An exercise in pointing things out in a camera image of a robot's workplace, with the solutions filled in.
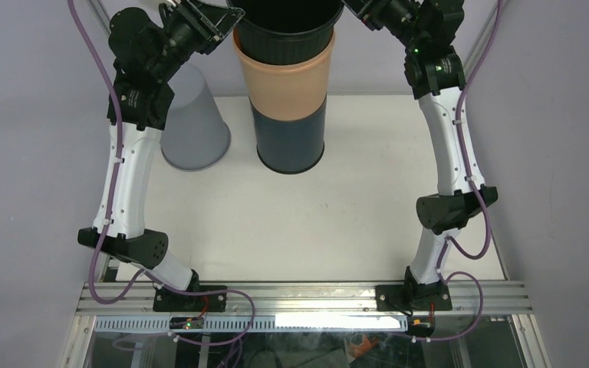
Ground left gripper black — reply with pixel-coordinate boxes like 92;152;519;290
150;0;246;81

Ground black ribbed plastic bucket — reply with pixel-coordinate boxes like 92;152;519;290
226;0;344;65

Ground grey plastic bucket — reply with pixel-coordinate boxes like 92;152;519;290
160;64;232;172

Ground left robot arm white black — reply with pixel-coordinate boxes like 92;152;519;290
77;1;245;311

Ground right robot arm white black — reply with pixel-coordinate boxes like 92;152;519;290
344;1;499;311

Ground orange plastic bucket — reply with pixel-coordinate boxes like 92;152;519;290
233;31;336;121

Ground dark blue plastic bucket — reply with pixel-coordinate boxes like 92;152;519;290
251;102;327;175

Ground orange object below table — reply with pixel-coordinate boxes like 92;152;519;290
347;333;379;359

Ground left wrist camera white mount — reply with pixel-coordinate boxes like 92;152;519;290
159;0;181;10

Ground left aluminium frame post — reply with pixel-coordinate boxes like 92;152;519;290
86;0;110;36

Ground aluminium frame post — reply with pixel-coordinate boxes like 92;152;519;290
464;0;507;74
86;0;110;36

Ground right aluminium frame post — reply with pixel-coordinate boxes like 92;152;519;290
464;0;507;74

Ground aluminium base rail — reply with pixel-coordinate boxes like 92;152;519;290
76;280;534;317

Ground white slotted cable duct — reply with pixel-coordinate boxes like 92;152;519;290
94;312;407;334

